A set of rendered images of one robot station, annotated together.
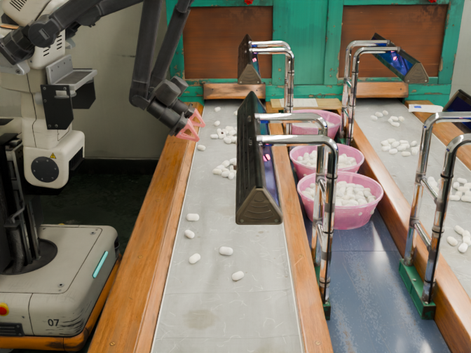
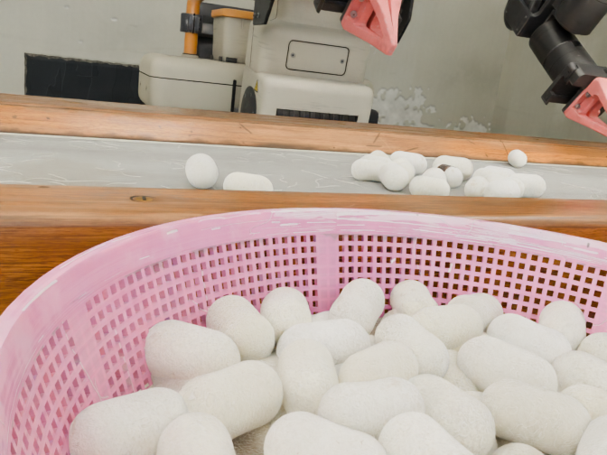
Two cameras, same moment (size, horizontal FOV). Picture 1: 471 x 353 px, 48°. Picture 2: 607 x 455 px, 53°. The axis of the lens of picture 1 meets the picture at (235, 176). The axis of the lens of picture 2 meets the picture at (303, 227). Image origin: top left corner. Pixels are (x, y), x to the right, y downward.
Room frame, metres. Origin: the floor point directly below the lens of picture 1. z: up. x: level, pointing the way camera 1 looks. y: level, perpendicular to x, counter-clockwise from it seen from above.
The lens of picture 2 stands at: (1.40, -0.43, 0.83)
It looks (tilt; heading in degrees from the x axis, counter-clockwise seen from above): 15 degrees down; 64
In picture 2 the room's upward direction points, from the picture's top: 7 degrees clockwise
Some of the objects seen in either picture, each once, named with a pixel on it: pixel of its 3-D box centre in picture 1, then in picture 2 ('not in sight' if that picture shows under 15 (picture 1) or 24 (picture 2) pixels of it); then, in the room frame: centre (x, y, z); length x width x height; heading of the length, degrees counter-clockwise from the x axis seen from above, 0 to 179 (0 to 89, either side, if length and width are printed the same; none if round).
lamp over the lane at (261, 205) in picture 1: (254, 142); not in sight; (1.10, -0.04, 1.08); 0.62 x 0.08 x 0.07; 179
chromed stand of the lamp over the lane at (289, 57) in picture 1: (268, 101); not in sight; (2.07, -0.13, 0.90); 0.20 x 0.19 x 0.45; 179
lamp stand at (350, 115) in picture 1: (369, 100); not in sight; (2.06, -0.53, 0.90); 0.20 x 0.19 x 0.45; 179
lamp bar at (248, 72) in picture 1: (248, 56); not in sight; (2.07, -0.05, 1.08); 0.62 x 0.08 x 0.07; 179
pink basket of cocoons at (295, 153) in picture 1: (325, 167); not in sight; (1.80, -0.33, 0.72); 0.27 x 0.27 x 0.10
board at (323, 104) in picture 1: (305, 104); not in sight; (2.46, -0.34, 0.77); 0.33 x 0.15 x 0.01; 89
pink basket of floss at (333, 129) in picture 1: (310, 128); not in sight; (2.24, -0.34, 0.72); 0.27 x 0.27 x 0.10
